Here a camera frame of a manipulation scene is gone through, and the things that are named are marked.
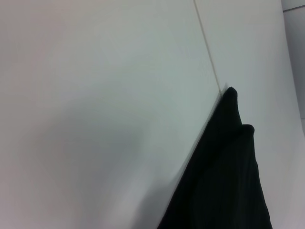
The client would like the black t-shirt with white print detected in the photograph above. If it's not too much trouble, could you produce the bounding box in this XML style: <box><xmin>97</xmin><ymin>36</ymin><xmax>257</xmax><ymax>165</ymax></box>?
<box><xmin>156</xmin><ymin>87</ymin><xmax>274</xmax><ymax>229</ymax></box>

